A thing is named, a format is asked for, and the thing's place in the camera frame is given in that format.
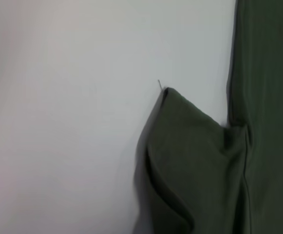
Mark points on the dark green shirt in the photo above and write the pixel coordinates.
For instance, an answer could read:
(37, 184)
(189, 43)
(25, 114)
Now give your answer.
(192, 158)

